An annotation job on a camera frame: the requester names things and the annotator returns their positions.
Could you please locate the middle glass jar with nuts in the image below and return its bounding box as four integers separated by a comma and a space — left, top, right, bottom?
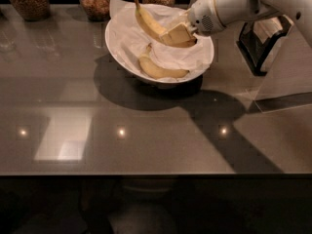
79, 0, 110, 21

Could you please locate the yellow banana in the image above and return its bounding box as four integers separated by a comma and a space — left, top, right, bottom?
134, 0, 192, 48
138, 44, 189, 79

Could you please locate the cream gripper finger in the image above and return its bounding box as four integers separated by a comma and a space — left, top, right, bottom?
165, 10, 191, 30
159, 22, 195, 46

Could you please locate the white ceramic bowl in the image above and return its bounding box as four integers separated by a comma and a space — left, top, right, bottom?
104, 3, 215, 90

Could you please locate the clear acrylic display stand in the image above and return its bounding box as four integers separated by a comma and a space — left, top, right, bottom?
245, 30, 312, 112

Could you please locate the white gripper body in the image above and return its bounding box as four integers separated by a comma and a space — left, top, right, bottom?
188, 0, 225, 36

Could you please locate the white crumpled paper liner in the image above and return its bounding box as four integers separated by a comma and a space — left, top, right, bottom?
107, 0, 214, 82

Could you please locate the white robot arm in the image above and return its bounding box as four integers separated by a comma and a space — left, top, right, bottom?
160, 0, 312, 46

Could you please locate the left glass jar with grains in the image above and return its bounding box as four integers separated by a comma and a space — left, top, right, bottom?
9, 0, 50, 21

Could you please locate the black napkin holder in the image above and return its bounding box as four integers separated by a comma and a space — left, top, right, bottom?
237, 16, 292, 76

